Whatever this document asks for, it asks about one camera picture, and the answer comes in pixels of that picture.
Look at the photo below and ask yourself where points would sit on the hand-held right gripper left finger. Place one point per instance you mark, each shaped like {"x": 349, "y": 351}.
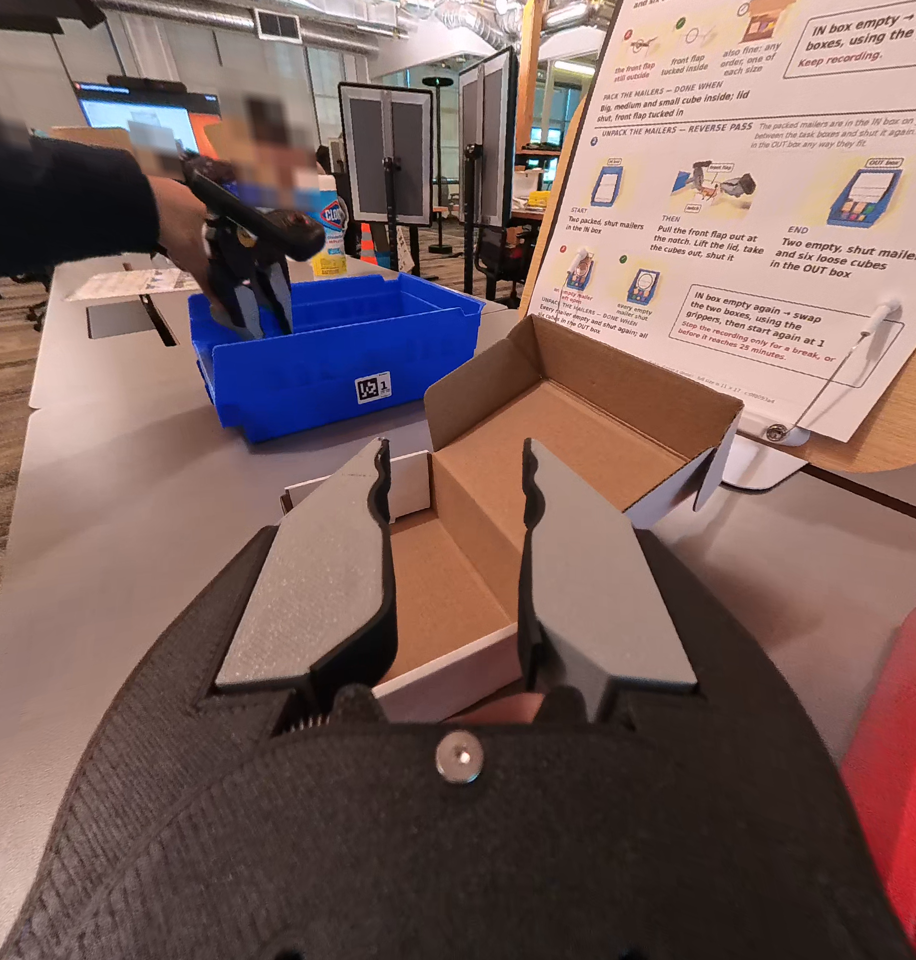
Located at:
{"x": 308, "y": 600}

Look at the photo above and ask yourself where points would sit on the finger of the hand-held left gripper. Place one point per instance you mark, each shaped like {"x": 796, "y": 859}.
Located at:
{"x": 279, "y": 300}
{"x": 240, "y": 311}

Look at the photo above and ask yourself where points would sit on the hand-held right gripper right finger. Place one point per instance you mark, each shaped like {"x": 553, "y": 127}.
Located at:
{"x": 600, "y": 600}

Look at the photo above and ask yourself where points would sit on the blue plastic bin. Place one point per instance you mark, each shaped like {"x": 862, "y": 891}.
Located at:
{"x": 315, "y": 375}

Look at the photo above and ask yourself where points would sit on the white cardboard mailer box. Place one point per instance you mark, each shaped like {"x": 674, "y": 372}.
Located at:
{"x": 578, "y": 450}

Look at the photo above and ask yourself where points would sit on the person's left hand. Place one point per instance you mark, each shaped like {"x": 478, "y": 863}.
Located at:
{"x": 177, "y": 225}

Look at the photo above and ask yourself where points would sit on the white wipes canister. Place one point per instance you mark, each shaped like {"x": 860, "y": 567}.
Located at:
{"x": 329, "y": 225}

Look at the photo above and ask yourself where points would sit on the orange striped cone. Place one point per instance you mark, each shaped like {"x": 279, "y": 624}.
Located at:
{"x": 368, "y": 244}

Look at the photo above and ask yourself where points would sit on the printed desk sheet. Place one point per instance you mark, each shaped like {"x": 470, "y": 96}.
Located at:
{"x": 128, "y": 285}

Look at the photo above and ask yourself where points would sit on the framed monitor on stand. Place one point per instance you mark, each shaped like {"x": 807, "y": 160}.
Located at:
{"x": 491, "y": 135}
{"x": 368, "y": 150}

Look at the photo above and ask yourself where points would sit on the lit computer screen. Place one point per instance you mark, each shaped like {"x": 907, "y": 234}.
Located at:
{"x": 102, "y": 112}

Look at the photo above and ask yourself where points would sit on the black floor lamp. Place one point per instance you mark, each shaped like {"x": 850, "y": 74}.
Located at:
{"x": 437, "y": 81}

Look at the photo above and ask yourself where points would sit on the red plastic bin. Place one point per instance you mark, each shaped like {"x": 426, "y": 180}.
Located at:
{"x": 900, "y": 712}

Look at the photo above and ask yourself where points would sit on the printed instruction sheet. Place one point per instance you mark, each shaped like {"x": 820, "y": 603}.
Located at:
{"x": 727, "y": 300}

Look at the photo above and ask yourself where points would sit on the instruction sheet on stand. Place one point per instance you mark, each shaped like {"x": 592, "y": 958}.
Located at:
{"x": 892, "y": 427}

